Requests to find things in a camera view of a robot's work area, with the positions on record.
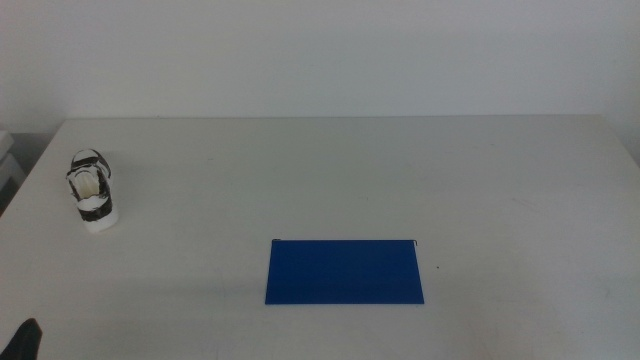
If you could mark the black and white shoe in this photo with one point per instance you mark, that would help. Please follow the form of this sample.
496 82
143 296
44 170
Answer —
95 212

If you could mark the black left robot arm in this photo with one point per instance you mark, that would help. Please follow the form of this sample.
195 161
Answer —
22 342

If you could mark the blue rectangular mat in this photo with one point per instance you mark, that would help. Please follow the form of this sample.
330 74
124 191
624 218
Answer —
344 272

